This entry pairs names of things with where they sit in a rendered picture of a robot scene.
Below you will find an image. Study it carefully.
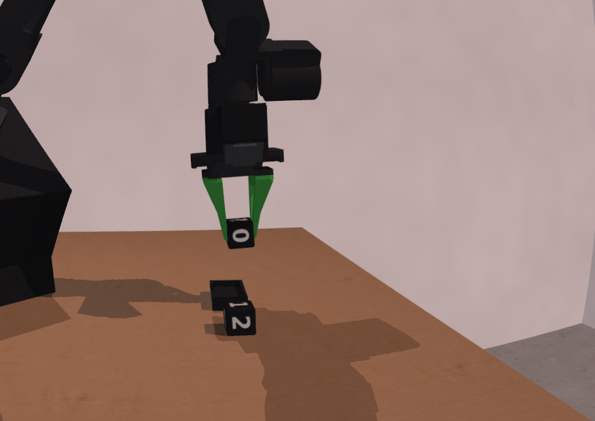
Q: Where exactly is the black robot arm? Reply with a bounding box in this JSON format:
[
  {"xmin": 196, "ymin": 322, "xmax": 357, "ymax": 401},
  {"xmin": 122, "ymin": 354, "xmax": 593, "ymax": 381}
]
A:
[{"xmin": 0, "ymin": 0, "xmax": 322, "ymax": 167}]

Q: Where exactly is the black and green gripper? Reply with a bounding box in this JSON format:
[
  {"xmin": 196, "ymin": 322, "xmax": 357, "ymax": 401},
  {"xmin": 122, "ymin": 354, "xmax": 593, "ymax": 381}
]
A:
[{"xmin": 191, "ymin": 148, "xmax": 284, "ymax": 240}]

